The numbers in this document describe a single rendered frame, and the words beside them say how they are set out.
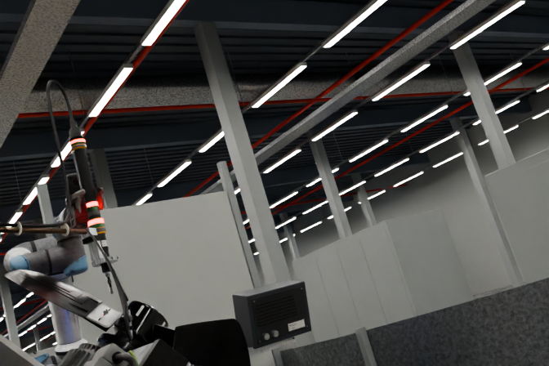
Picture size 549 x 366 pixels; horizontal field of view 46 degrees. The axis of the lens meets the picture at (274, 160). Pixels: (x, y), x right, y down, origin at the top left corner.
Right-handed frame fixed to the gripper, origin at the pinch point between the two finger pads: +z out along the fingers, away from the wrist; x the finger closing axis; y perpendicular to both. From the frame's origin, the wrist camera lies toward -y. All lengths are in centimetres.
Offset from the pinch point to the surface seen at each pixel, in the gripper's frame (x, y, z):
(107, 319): 5.5, 36.3, 5.7
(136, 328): 1.0, 40.8, 12.4
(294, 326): -75, 52, -35
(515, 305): -193, 73, -32
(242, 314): -57, 43, -38
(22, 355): 30, 41, 24
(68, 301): 13.3, 29.2, 3.0
